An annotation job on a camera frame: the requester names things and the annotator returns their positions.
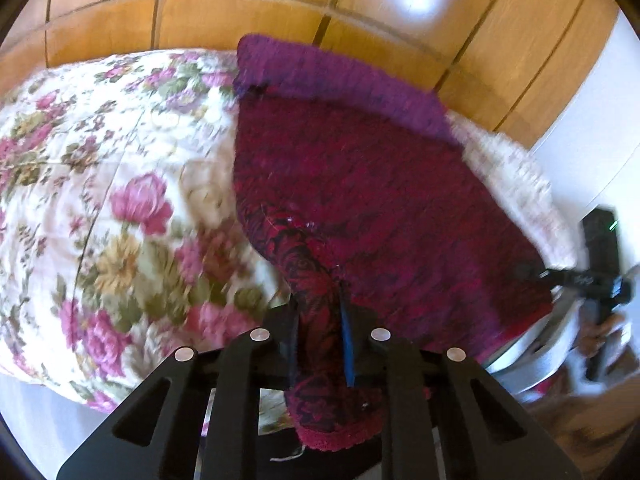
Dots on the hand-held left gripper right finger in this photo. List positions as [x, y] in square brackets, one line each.
[348, 355]

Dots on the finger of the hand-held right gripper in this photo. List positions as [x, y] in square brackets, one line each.
[560, 276]

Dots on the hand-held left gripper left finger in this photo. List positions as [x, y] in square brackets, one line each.
[245, 390]

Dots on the maroon knit sweater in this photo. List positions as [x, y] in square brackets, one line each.
[375, 185]

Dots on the person's right forearm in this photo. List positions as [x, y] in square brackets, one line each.
[590, 410]

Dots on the person's right hand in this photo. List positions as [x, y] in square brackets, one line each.
[596, 334]

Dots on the white rounded furniture edge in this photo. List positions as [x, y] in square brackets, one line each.
[540, 350]

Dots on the white fluffy blanket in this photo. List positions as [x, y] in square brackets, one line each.
[525, 185]

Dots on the floral bedspread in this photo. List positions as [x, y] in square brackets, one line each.
[125, 185]

